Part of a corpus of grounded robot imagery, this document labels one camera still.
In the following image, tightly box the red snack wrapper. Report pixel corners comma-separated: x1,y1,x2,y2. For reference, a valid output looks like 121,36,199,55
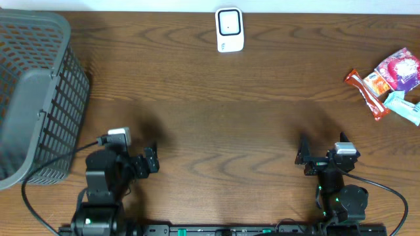
344,69,390,121

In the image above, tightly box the orange tissue pack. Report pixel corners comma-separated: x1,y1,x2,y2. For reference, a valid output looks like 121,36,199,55
363,71,390,97

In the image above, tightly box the teal wipes packet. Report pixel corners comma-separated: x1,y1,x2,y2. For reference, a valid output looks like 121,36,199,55
384,91,419,126

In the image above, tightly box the purple Carefree pad package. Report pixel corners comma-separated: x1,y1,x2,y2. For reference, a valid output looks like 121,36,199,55
375,48,419,94

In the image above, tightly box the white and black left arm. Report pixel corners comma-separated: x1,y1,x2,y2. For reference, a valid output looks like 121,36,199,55
70,144,159,236

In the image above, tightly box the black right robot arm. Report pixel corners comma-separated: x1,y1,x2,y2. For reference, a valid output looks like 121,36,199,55
295,133,368,224

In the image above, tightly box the white barcode scanner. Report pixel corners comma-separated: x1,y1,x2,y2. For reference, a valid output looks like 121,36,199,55
215,7,245,53

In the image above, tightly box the grey plastic mesh basket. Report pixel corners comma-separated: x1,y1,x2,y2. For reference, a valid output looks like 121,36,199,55
1,9,90,189

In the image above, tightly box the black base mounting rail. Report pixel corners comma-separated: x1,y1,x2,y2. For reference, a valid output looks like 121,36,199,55
58,223,389,236

